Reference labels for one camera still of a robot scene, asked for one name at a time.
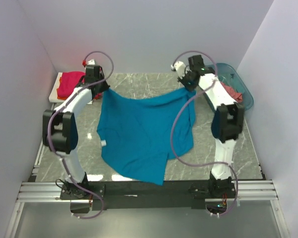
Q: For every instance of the salmon pink t-shirt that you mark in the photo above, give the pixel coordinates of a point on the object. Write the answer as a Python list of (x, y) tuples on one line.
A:
[(234, 94)]

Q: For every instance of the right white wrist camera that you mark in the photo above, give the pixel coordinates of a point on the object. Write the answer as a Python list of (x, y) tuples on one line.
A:
[(179, 67)]

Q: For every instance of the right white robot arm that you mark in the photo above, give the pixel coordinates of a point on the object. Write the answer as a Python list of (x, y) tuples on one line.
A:
[(227, 122)]

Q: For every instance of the black base beam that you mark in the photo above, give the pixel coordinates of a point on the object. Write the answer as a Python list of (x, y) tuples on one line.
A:
[(172, 194)]

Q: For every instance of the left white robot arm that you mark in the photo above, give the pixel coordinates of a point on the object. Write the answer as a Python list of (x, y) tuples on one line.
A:
[(59, 129)]

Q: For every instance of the folded white t-shirt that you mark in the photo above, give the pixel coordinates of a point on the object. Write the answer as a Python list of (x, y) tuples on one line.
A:
[(53, 95)]

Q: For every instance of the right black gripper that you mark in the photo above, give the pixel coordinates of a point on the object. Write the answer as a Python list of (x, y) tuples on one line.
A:
[(189, 88)]

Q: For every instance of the folded magenta t-shirt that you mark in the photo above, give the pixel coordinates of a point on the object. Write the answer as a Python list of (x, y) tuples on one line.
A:
[(74, 78)]

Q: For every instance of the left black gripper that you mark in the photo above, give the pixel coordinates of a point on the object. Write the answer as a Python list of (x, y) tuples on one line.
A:
[(105, 87)]

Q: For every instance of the blue t-shirt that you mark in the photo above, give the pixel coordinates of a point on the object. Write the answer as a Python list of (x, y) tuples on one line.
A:
[(141, 135)]

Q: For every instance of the aluminium frame rail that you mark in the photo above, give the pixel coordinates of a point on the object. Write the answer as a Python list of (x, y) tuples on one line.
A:
[(39, 212)]

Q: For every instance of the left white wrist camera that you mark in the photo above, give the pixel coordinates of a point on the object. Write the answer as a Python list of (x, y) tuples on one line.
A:
[(88, 62)]

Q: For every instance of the teal plastic basket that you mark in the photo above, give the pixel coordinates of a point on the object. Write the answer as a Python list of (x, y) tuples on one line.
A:
[(231, 79)]

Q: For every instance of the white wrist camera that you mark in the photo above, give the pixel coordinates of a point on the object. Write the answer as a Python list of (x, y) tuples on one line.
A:
[(88, 62), (179, 67)]

